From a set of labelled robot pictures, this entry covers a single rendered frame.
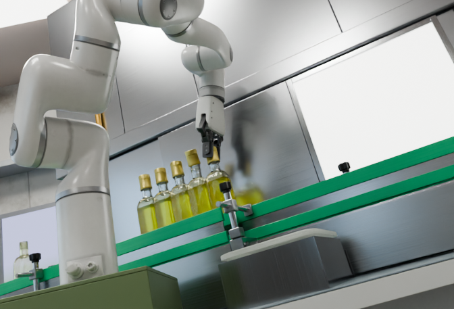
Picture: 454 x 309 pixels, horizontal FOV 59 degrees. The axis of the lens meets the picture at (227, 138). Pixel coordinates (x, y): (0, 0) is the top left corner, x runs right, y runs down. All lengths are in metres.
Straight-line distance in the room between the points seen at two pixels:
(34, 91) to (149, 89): 0.81
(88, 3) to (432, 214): 0.77
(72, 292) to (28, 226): 3.92
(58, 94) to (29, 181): 3.94
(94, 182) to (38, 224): 3.75
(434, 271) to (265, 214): 0.44
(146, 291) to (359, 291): 0.30
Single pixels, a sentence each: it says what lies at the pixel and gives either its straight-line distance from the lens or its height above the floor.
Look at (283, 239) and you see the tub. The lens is 0.66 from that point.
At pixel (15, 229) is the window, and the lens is 4.58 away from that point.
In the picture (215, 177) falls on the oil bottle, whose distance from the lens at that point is 1.07.
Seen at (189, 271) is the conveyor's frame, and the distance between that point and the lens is 0.94.
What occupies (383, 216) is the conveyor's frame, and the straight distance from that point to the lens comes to 0.91.
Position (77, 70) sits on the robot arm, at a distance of 0.76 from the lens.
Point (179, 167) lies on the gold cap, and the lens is 1.15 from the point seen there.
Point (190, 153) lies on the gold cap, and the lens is 1.12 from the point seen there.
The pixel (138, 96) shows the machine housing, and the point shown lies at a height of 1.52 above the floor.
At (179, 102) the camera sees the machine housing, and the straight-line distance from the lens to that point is 1.41.
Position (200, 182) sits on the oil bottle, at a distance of 1.08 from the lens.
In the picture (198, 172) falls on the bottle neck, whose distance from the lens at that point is 1.11.
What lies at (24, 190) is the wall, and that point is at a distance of 4.67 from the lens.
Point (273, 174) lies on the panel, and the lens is 1.16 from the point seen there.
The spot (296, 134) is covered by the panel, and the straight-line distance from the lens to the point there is 1.16.
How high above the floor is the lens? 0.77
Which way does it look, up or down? 21 degrees up
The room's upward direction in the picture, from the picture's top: 15 degrees counter-clockwise
